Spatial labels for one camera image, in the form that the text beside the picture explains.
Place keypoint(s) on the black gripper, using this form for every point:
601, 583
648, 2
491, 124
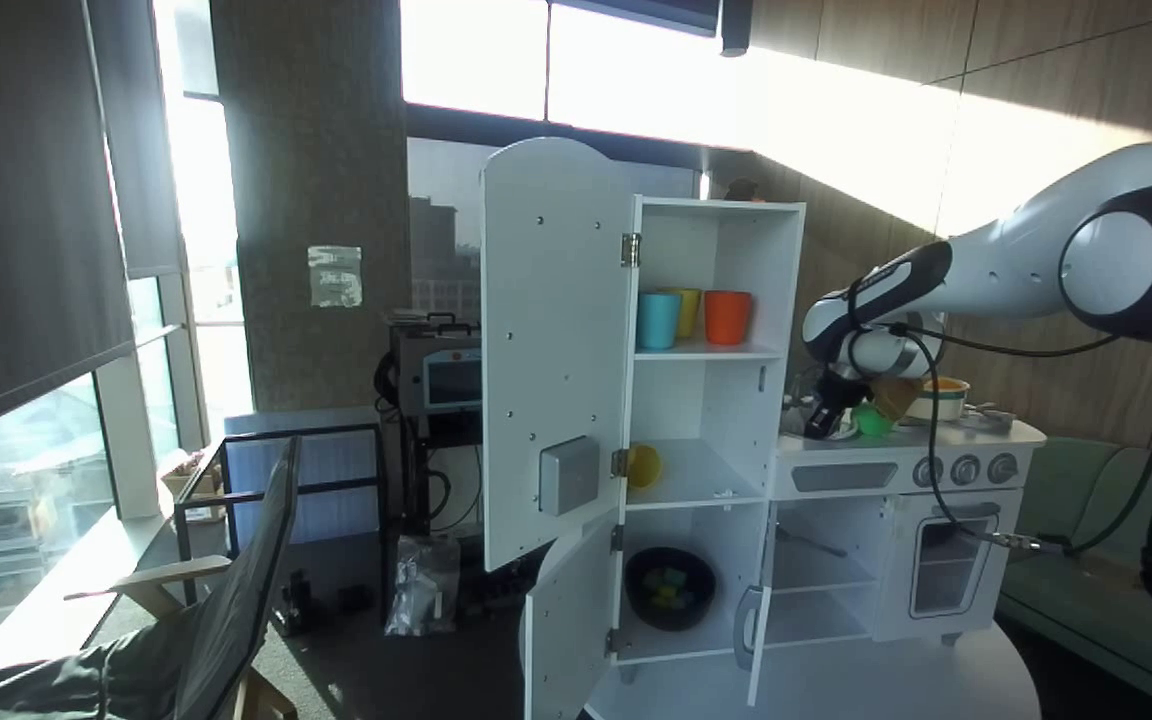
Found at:
841, 385

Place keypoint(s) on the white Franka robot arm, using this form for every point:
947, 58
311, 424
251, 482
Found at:
1001, 264

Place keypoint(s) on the green toy cup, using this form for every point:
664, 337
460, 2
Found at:
873, 424

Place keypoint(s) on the grey toy stove knob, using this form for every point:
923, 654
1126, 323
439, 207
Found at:
1001, 464
928, 471
967, 471

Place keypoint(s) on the cream toy bowl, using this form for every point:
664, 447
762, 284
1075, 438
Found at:
947, 398

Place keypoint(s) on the orange cup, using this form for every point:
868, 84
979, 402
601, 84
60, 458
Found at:
730, 323

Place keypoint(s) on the small grey toy pan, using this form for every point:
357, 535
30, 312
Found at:
993, 424

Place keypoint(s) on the yellow cup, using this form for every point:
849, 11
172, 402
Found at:
690, 316

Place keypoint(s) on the white toy oven door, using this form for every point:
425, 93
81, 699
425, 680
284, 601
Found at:
953, 563

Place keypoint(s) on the yellow toy item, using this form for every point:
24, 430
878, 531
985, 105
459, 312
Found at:
641, 464

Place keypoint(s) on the blue cup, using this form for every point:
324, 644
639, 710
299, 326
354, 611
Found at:
663, 323

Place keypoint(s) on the narrow white lower cabinet door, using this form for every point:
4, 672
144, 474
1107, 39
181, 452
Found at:
754, 615

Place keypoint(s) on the white toy kitchen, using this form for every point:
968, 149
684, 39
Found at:
722, 240

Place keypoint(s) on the black bowl with greens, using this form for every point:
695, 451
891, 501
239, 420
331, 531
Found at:
671, 588

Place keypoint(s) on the grey box on door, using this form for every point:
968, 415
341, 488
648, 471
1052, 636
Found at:
569, 474

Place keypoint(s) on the tall white cabinet door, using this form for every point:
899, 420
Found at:
549, 306

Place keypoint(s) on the green sofa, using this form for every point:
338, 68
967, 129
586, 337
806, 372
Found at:
1096, 585

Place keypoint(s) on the rounded white lower cabinet door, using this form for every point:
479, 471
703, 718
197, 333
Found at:
569, 627

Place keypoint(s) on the dark electronic device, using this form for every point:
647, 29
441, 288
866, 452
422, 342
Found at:
451, 383

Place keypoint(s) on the clear plastic bag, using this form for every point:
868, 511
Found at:
422, 585

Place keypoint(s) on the grey blue cabinet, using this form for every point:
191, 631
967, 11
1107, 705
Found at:
320, 464

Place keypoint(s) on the paper sign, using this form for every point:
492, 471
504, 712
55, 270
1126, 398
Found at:
335, 279

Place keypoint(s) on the black office chair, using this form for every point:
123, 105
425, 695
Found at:
239, 601

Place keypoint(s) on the narrow dark window blind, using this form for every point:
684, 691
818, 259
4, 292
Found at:
138, 122

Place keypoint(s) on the wide dark window blind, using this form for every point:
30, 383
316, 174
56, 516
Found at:
17, 203

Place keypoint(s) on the black metal frame rack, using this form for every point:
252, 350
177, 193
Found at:
201, 501

